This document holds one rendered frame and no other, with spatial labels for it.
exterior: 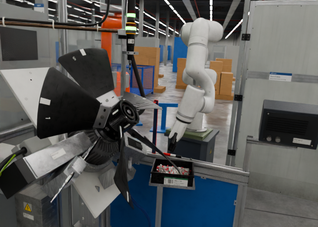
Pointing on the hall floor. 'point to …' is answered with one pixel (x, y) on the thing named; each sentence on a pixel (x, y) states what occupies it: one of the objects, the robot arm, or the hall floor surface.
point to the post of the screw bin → (158, 206)
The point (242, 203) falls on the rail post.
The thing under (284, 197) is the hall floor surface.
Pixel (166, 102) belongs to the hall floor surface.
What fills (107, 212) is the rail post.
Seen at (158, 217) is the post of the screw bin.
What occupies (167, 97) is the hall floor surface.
